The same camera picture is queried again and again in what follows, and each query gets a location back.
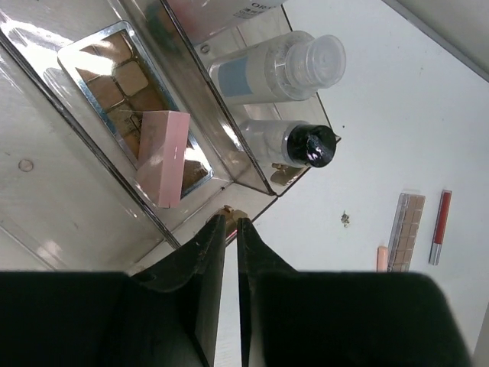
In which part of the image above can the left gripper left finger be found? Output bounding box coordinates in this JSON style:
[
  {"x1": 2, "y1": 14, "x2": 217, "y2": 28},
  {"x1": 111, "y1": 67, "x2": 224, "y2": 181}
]
[{"x1": 1, "y1": 216, "x2": 225, "y2": 366}]

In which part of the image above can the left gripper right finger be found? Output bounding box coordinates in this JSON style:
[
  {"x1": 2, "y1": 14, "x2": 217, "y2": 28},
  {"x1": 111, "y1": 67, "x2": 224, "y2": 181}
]
[{"x1": 237, "y1": 219, "x2": 471, "y2": 366}]

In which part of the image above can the pink-brown eyeshadow palette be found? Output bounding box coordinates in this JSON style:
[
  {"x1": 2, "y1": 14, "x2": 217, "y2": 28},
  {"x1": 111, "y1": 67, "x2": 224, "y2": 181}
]
[{"x1": 387, "y1": 193, "x2": 426, "y2": 272}]

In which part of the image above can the small clear bottle black cap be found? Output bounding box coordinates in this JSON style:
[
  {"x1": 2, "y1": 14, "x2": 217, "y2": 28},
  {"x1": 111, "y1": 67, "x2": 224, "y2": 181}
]
[{"x1": 240, "y1": 120, "x2": 338, "y2": 168}]

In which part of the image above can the clear ribbed bottle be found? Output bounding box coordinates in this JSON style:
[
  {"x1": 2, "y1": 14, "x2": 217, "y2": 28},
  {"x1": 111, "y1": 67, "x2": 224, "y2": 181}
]
[{"x1": 208, "y1": 31, "x2": 346, "y2": 105}]

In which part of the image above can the brown eyeshadow palette silver frame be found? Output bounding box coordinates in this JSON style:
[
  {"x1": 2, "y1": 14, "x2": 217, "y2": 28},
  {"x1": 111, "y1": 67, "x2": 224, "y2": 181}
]
[{"x1": 57, "y1": 21, "x2": 215, "y2": 200}]

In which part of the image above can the peach concealer stick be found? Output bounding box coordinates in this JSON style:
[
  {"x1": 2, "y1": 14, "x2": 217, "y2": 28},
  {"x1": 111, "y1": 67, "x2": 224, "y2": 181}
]
[{"x1": 377, "y1": 246, "x2": 389, "y2": 272}]

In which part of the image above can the small grey debris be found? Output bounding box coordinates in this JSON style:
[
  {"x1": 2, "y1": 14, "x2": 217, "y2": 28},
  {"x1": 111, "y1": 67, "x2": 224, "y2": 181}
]
[{"x1": 341, "y1": 211, "x2": 350, "y2": 228}]

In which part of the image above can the red lip gloss silver cap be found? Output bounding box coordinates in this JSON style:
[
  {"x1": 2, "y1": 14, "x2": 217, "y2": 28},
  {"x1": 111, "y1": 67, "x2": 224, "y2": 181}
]
[{"x1": 429, "y1": 190, "x2": 452, "y2": 266}]

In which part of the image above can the clear acrylic organizer box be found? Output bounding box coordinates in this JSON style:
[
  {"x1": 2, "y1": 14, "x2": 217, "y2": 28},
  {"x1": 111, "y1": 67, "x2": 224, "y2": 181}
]
[{"x1": 1, "y1": 1, "x2": 329, "y2": 270}]

